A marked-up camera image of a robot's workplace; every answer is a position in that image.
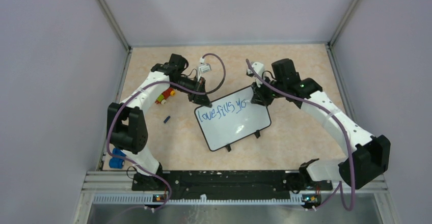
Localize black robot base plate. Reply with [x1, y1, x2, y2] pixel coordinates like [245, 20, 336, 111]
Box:
[132, 170, 333, 196]

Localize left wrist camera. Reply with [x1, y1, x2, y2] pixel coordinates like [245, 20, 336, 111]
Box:
[196, 57, 211, 80]

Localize colourful toy brick car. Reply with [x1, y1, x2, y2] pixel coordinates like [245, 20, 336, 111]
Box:
[155, 88, 176, 105]

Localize black framed whiteboard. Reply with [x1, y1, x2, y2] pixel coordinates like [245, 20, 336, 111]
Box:
[194, 87, 272, 152]

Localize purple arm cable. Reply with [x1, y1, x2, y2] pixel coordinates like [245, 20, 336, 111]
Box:
[105, 52, 227, 213]
[246, 59, 357, 212]

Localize aluminium frame rails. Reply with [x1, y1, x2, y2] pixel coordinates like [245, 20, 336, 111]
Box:
[73, 0, 400, 223]

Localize white slotted cable duct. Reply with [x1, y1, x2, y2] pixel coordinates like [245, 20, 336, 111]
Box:
[93, 193, 305, 205]

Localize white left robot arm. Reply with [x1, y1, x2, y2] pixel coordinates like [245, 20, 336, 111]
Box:
[106, 54, 212, 190]

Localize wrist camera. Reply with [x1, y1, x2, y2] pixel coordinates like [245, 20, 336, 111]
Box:
[246, 62, 265, 88]
[196, 57, 211, 80]

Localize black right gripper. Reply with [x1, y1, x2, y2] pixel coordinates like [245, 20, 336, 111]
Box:
[252, 74, 286, 107]

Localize blue toy car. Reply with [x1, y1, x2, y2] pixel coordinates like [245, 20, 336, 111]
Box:
[109, 148, 126, 169]

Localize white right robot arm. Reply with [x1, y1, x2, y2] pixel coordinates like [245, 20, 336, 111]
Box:
[246, 59, 391, 190]

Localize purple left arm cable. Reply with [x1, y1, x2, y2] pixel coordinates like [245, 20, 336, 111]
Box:
[105, 52, 227, 213]

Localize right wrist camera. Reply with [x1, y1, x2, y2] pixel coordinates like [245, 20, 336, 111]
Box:
[246, 62, 265, 88]

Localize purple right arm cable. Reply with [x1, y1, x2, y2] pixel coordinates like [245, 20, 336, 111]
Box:
[246, 59, 357, 212]

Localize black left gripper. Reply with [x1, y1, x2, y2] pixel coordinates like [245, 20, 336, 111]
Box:
[171, 75, 212, 108]

